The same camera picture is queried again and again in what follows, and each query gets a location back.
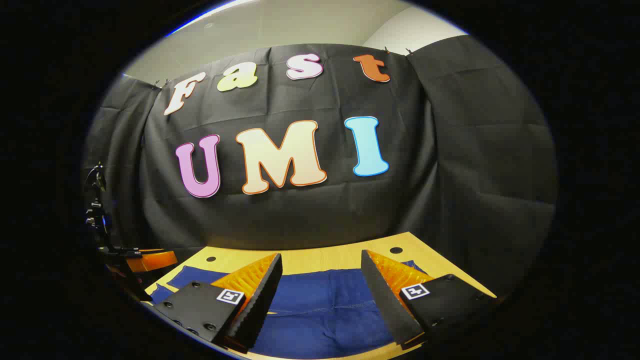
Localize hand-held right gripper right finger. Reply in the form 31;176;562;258
360;249;499;350

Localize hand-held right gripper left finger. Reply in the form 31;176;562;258
154;252;284;354

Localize blue denim jeans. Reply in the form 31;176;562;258
150;260;436;360

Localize black backdrop cloth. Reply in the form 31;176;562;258
82;35;558;301

